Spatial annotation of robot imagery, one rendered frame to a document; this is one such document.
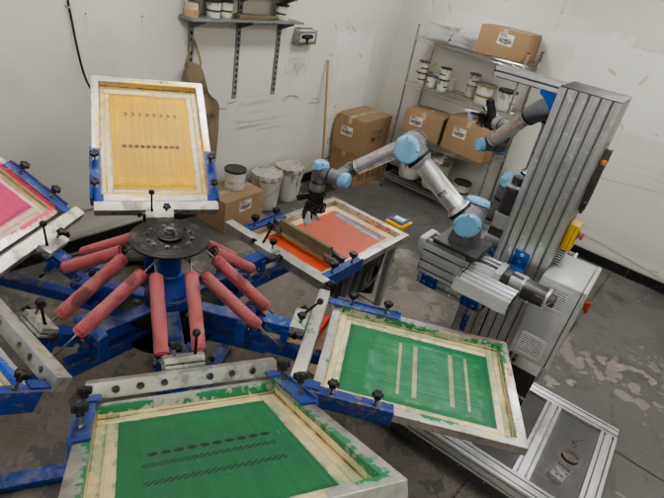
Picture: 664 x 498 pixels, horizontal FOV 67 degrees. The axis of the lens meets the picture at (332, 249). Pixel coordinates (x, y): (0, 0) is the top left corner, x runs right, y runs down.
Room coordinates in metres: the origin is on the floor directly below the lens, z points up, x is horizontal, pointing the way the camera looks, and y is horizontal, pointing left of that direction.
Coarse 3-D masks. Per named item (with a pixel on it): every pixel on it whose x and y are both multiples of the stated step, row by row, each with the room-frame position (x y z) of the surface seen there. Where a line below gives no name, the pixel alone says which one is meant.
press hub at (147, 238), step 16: (144, 224) 1.69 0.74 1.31; (160, 224) 1.71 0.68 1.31; (176, 224) 1.73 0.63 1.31; (192, 224) 1.76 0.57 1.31; (128, 240) 1.55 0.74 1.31; (144, 240) 1.58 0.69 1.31; (160, 240) 1.59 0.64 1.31; (176, 240) 1.60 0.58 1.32; (192, 240) 1.64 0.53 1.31; (208, 240) 1.66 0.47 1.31; (160, 256) 1.49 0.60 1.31; (176, 256) 1.51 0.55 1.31; (192, 256) 1.54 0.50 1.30; (160, 272) 1.60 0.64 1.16; (176, 272) 1.61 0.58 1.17; (176, 288) 1.59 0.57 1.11; (128, 304) 1.55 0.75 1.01; (176, 304) 1.56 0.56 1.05; (144, 320) 1.48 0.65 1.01; (144, 336) 1.50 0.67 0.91; (208, 336) 1.58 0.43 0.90
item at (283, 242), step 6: (324, 216) 2.76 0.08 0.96; (330, 216) 2.77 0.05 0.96; (318, 222) 2.67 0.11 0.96; (276, 234) 2.43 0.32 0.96; (282, 240) 2.38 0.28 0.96; (288, 240) 2.39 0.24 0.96; (282, 246) 2.31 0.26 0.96; (288, 246) 2.33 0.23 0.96; (294, 246) 2.34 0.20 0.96; (294, 252) 2.28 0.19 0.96
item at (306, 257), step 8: (376, 232) 2.69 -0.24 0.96; (368, 240) 2.57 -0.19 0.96; (376, 240) 2.59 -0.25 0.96; (336, 248) 2.41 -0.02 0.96; (352, 248) 2.44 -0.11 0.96; (360, 248) 2.46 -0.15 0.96; (296, 256) 2.25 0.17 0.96; (304, 256) 2.26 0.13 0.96; (312, 256) 2.28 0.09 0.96; (312, 264) 2.20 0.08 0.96; (320, 264) 2.22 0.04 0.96; (328, 264) 2.23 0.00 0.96
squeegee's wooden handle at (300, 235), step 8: (280, 224) 2.41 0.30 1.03; (288, 224) 2.38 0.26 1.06; (288, 232) 2.38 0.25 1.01; (296, 232) 2.34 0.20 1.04; (304, 232) 2.32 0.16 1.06; (296, 240) 2.34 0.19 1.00; (304, 240) 2.31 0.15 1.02; (312, 240) 2.28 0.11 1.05; (320, 240) 2.27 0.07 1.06; (312, 248) 2.28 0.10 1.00; (320, 248) 2.25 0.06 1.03; (328, 248) 2.22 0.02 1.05
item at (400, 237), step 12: (336, 204) 2.94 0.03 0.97; (348, 204) 2.93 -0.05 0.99; (288, 216) 2.60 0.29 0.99; (300, 216) 2.68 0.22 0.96; (360, 216) 2.83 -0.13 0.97; (372, 216) 2.82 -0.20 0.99; (264, 228) 2.43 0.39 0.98; (384, 228) 2.72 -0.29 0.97; (396, 228) 2.72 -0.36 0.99; (396, 240) 2.57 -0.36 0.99; (372, 252) 2.38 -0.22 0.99; (384, 252) 2.47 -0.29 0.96
